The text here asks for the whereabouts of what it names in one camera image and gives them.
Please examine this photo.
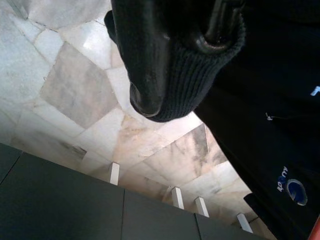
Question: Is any black sweatshirt ribbed collar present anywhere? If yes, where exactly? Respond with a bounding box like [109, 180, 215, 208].
[103, 0, 320, 240]

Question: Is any black low tv console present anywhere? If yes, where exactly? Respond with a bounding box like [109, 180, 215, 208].
[0, 142, 255, 240]

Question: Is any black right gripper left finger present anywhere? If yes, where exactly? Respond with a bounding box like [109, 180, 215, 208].
[111, 0, 181, 118]

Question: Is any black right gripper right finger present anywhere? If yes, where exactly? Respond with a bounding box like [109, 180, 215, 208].
[195, 0, 245, 49]

